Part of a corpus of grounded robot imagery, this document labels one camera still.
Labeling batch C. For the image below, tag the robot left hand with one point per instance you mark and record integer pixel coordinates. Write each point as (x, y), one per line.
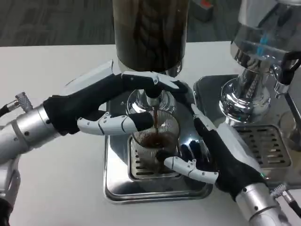
(77, 103)

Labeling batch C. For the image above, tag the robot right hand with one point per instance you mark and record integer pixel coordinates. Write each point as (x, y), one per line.
(230, 164)

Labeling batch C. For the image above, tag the black dispenser tap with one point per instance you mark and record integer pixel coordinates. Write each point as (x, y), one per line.
(152, 101)
(289, 68)

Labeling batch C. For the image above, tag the clear ribbed glass cup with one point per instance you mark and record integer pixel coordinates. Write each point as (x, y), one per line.
(164, 127)

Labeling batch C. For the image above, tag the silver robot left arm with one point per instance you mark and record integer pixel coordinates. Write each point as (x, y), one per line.
(28, 129)

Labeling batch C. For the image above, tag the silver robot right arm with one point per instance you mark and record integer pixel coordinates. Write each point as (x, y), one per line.
(258, 204)

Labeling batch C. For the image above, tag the slotted steel tray grid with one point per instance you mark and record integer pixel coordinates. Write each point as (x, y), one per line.
(265, 146)
(136, 169)

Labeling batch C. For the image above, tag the steel drip tray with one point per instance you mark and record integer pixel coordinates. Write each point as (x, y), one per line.
(117, 179)
(207, 87)

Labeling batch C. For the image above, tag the dark drink dispenser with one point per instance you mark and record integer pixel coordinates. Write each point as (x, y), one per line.
(150, 30)

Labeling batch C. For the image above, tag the clear steel drink dispenser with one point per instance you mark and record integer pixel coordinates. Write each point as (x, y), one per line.
(256, 35)

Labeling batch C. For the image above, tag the grey box with red patch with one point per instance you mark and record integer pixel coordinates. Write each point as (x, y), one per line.
(203, 9)

